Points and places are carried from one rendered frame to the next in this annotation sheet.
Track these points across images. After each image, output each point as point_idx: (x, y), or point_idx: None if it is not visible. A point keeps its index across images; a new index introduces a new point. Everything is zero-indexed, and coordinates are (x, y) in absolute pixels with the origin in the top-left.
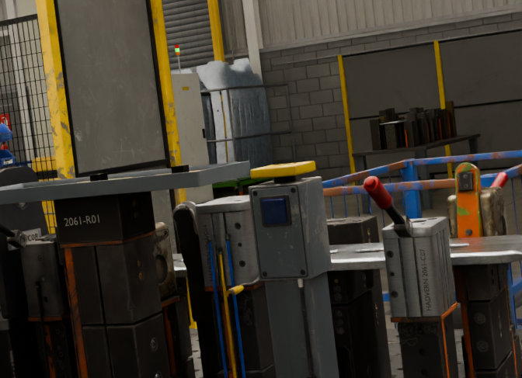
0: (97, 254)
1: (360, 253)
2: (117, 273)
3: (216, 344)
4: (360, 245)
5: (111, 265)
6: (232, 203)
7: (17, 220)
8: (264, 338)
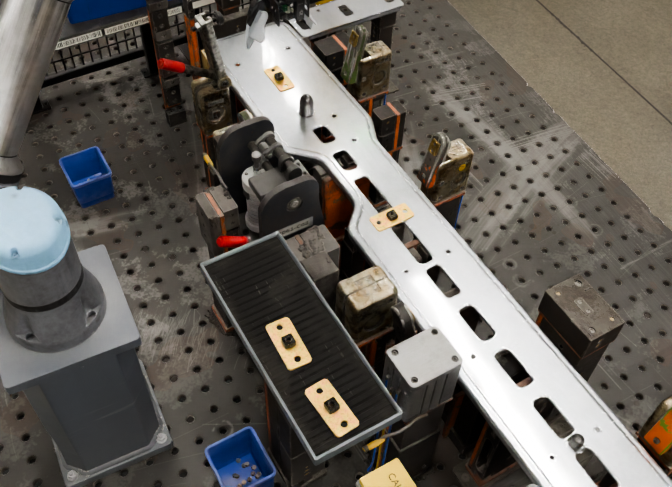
0: None
1: (535, 414)
2: None
3: None
4: (560, 379)
5: None
6: (406, 382)
7: (287, 219)
8: (412, 434)
